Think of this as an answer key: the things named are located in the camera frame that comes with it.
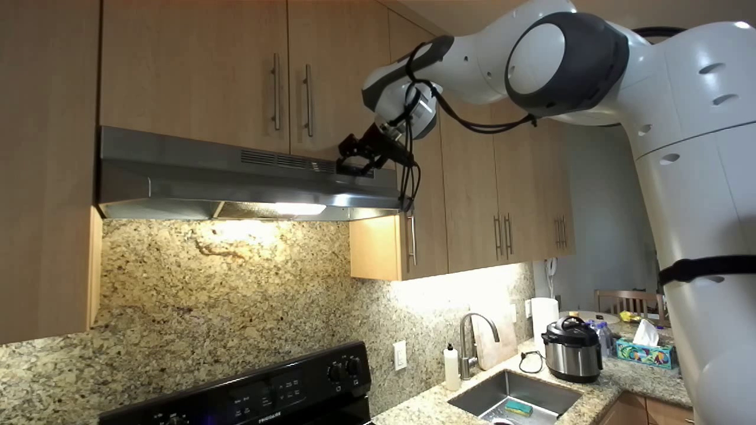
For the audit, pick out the wooden upper cabinets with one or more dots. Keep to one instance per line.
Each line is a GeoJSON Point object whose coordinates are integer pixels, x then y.
{"type": "Point", "coordinates": [261, 74]}

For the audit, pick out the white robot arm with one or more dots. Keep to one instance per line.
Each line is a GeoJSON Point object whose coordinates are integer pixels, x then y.
{"type": "Point", "coordinates": [689, 110]}

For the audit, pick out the chrome kitchen faucet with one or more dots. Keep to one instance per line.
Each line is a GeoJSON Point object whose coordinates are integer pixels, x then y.
{"type": "Point", "coordinates": [468, 344]}

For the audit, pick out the white wall outlet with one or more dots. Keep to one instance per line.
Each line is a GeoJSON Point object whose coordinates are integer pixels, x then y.
{"type": "Point", "coordinates": [400, 355]}

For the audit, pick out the wooden chair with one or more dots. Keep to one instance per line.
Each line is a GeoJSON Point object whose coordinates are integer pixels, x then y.
{"type": "Point", "coordinates": [627, 300]}

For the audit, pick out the stainless steel sink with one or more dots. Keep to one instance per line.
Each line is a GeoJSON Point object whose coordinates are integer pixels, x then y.
{"type": "Point", "coordinates": [488, 397]}

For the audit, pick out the silver pressure cooker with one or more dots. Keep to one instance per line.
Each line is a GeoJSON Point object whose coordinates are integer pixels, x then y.
{"type": "Point", "coordinates": [573, 349]}

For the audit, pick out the teal tissue box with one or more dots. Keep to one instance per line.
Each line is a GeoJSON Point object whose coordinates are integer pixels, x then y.
{"type": "Point", "coordinates": [648, 348]}

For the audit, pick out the teal sponge in sink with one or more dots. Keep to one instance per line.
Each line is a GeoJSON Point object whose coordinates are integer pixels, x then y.
{"type": "Point", "coordinates": [519, 410]}

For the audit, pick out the stainless steel range hood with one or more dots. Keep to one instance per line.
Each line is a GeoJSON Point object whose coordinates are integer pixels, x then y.
{"type": "Point", "coordinates": [145, 175]}

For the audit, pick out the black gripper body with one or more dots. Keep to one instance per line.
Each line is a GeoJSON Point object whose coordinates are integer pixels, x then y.
{"type": "Point", "coordinates": [369, 152]}

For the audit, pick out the black electric stove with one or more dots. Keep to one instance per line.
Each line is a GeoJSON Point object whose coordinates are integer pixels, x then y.
{"type": "Point", "coordinates": [322, 387]}

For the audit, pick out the white paper towel roll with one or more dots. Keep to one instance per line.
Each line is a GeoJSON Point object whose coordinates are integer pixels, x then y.
{"type": "Point", "coordinates": [543, 312]}

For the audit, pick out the white soap bottle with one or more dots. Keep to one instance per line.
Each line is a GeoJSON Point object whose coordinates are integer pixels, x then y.
{"type": "Point", "coordinates": [452, 377]}

